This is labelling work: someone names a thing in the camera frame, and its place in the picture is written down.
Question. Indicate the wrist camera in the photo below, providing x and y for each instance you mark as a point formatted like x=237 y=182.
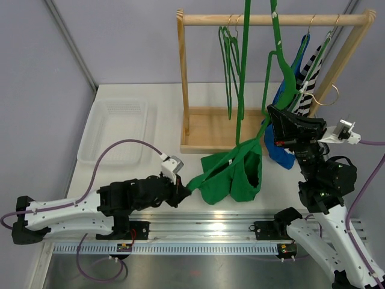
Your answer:
x=170 y=166
x=341 y=133

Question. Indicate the white slotted cable duct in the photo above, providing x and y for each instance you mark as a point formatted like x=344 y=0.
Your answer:
x=168 y=249

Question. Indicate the black white striped top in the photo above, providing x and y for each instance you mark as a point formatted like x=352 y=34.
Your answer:
x=310 y=71

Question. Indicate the green tank top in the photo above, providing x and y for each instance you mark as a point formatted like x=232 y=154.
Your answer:
x=236 y=173

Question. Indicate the green hanger under striped top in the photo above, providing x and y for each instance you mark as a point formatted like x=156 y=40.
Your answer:
x=324 y=46

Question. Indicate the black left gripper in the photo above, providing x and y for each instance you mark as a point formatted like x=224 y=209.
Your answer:
x=178 y=191

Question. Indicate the green hanger under blue top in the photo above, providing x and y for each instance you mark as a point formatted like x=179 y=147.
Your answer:
x=295 y=66

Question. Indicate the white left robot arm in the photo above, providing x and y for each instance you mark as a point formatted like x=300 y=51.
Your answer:
x=104 y=212

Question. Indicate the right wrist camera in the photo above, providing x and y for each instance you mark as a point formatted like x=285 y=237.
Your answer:
x=341 y=133

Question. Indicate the green hanger on rack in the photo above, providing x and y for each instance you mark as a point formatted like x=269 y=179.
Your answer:
x=225 y=52
x=236 y=66

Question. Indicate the aluminium mounting rail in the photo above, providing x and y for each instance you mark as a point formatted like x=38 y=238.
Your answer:
x=164 y=227

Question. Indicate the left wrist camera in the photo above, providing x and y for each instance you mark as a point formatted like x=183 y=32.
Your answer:
x=170 y=166

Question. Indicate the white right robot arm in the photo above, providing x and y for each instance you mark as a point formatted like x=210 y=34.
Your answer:
x=326 y=181

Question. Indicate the white plastic basket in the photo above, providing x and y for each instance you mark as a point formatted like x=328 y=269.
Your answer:
x=111 y=120

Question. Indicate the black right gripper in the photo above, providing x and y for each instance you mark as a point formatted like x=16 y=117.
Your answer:
x=290 y=130

